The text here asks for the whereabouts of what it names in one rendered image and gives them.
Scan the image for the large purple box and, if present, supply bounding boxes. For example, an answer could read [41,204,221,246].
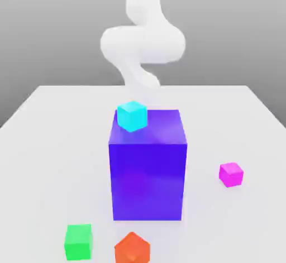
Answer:
[108,109,188,222]

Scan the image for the small cyan cube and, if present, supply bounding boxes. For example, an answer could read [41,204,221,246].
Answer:
[116,100,148,133]

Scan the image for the small green cube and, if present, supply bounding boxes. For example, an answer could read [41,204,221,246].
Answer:
[64,223,93,261]

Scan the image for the small magenta cube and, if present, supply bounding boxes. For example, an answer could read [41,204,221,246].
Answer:
[218,162,245,188]

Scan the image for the small orange cube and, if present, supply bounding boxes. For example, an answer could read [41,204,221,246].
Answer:
[114,231,151,263]

